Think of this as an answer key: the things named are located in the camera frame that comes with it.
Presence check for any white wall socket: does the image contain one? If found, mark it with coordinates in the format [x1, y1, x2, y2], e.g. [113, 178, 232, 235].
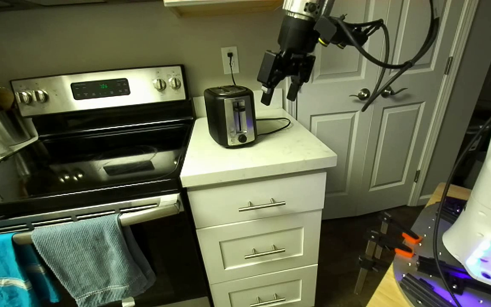
[221, 46, 240, 75]

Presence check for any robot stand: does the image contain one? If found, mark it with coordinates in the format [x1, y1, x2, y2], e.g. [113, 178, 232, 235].
[353, 182, 491, 307]

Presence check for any white drawer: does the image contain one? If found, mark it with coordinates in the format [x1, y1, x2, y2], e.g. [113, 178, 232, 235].
[196, 211, 323, 284]
[187, 171, 327, 229]
[209, 264, 319, 307]

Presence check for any silver drawer handle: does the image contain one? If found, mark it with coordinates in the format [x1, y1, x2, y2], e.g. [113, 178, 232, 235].
[249, 293, 286, 307]
[238, 198, 286, 213]
[244, 245, 286, 260]

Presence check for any oven door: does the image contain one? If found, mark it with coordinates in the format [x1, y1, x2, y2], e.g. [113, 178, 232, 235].
[0, 193, 211, 307]

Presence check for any wooden wall cabinet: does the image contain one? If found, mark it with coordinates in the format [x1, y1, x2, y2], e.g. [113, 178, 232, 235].
[163, 0, 285, 18]

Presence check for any grey-blue towel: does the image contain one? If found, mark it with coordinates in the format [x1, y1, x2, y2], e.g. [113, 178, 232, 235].
[31, 214, 157, 307]

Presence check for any black and orange clamp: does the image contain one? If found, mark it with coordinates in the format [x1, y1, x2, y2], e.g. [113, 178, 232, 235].
[378, 211, 423, 245]
[367, 229, 415, 259]

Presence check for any metal utensil pot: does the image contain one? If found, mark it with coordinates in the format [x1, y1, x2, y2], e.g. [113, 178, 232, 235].
[0, 108, 32, 146]

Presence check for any white double door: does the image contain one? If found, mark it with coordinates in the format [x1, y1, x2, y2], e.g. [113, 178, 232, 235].
[287, 0, 457, 219]

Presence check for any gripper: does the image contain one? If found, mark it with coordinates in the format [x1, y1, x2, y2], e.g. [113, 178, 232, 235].
[257, 14, 321, 107]

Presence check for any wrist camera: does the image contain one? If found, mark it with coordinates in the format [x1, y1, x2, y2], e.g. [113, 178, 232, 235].
[313, 15, 349, 48]

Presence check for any black and silver toaster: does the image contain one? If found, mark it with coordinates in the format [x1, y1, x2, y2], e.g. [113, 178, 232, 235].
[204, 85, 258, 149]

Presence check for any oven door handle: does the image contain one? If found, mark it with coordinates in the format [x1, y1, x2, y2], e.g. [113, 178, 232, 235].
[12, 200, 183, 246]

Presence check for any black cable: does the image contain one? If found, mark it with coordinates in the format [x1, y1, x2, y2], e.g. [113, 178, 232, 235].
[227, 51, 292, 137]

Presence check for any stainless steel stove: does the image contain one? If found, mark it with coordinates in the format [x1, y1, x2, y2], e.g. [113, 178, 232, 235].
[0, 64, 212, 307]

